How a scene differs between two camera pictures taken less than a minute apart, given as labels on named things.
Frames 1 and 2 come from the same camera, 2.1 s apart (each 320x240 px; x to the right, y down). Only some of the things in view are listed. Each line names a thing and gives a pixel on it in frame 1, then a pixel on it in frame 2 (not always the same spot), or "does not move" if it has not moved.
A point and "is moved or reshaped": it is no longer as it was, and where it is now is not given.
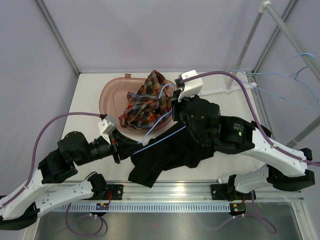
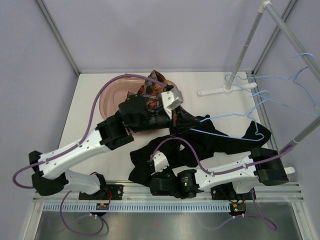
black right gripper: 177,105 → 157,175
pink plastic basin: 113,99 does not move
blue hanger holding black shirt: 158,122 is moved or reshaped
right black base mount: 228,192 does not move
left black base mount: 114,192 does not move
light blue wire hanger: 296,75 → 271,100
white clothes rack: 265,6 does not move
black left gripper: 126,147 → 181,121
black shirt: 176,149 does not move
